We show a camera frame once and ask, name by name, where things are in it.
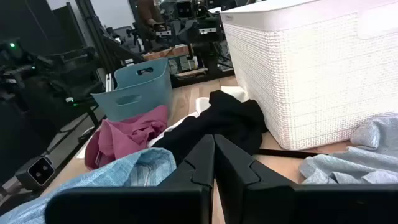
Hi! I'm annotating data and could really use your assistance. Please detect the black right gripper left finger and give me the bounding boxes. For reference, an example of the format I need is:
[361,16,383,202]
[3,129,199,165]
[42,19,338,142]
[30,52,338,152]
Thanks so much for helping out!
[45,134,215,224]

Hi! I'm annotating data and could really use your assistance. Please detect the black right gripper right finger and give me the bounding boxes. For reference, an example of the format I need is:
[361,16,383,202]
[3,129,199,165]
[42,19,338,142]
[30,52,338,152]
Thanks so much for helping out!
[213,134,398,224]

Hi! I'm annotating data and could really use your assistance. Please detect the light blue cloth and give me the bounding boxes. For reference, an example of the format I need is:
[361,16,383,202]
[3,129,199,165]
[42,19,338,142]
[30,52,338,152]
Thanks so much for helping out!
[0,147,177,224]

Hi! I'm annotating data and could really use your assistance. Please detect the maroon cloth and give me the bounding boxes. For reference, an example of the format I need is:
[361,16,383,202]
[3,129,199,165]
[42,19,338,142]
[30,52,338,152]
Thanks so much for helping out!
[84,105,169,171]

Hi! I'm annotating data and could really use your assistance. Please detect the black cloth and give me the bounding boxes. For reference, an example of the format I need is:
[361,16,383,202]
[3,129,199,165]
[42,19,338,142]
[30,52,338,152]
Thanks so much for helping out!
[152,90,268,166]

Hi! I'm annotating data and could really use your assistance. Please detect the white cloth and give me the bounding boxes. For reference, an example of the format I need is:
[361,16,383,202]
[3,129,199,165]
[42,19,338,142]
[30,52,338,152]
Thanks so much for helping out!
[146,86,249,149]

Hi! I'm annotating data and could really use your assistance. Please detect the grey knit cloth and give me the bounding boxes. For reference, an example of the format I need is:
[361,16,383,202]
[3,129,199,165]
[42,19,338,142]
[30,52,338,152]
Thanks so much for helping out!
[298,112,398,185]

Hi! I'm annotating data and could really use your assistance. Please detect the teal plastic bin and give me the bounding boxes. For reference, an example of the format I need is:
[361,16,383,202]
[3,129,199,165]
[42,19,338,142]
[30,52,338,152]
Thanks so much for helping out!
[91,57,174,122]

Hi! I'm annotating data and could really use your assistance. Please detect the person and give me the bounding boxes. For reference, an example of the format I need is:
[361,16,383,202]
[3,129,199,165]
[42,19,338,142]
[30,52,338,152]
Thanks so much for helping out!
[136,0,167,35]

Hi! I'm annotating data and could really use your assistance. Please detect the white woven laundry basket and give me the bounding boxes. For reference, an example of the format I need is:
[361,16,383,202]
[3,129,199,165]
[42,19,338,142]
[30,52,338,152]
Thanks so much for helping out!
[220,0,398,151]

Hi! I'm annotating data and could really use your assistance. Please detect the background robot station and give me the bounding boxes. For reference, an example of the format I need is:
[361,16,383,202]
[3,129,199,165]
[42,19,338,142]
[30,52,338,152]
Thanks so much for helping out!
[152,0,228,75]

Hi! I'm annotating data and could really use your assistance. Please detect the black table-level camera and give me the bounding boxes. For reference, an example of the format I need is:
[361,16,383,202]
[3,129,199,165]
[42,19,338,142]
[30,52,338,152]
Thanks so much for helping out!
[14,155,56,191]

